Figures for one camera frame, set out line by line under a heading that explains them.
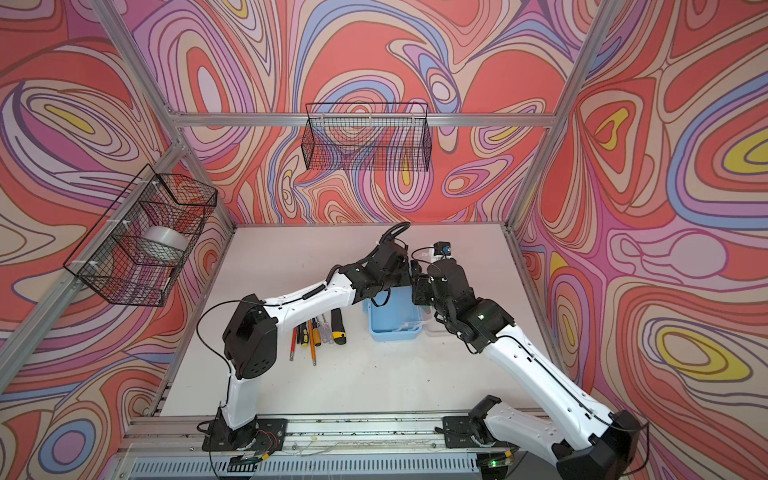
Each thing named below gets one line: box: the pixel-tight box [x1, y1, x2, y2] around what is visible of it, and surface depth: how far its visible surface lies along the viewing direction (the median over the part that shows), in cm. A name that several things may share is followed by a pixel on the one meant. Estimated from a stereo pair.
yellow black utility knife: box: [331, 308, 347, 345], surface depth 91 cm
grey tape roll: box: [141, 225, 189, 264], surface depth 74 cm
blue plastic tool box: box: [362, 286, 422, 341], surface depth 86 cm
